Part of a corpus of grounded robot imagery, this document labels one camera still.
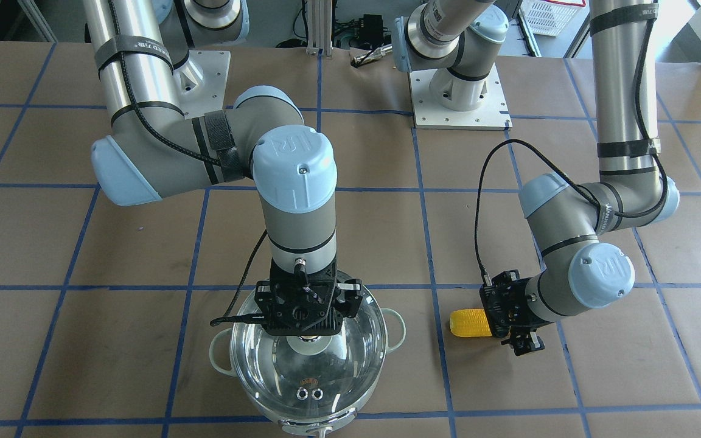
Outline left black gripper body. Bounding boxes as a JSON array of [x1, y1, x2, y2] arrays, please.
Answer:
[[480, 271, 540, 338]]

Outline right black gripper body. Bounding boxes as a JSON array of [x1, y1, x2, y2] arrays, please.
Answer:
[[255, 260, 363, 336]]

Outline yellow corn cob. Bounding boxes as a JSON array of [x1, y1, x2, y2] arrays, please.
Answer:
[[448, 308, 493, 338]]

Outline glass pot lid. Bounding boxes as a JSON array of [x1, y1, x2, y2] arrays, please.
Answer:
[[230, 281, 386, 422]]

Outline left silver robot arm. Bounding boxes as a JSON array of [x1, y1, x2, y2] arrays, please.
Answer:
[[392, 1, 680, 356]]

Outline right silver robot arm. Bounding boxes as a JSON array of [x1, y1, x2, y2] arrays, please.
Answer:
[[83, 1, 362, 336]]

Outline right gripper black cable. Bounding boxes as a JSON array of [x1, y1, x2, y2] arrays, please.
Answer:
[[209, 0, 312, 328]]

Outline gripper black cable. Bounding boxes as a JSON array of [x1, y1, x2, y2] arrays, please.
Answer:
[[473, 0, 669, 288], [209, 0, 312, 328]]

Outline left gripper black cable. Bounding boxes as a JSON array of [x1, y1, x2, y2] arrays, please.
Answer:
[[473, 0, 669, 288]]

